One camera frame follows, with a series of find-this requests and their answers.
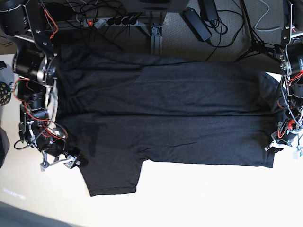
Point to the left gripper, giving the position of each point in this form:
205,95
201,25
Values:
279,144

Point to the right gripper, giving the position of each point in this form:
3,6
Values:
70,161

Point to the dark grey T-shirt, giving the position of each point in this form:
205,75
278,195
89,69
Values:
121,109

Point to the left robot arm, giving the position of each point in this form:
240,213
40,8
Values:
289,93

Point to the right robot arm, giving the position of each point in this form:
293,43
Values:
36,66

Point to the black tripod stand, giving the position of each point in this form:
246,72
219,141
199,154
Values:
258,46

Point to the black patterned cup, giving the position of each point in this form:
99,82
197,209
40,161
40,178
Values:
5,93

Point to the white power strip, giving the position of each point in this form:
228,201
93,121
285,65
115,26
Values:
100,22

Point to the black power adapter brick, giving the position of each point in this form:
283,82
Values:
196,24

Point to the grey monitor base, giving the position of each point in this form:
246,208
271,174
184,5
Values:
154,5

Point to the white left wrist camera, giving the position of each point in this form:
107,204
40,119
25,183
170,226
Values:
298,153

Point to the aluminium frame post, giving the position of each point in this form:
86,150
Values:
156,20

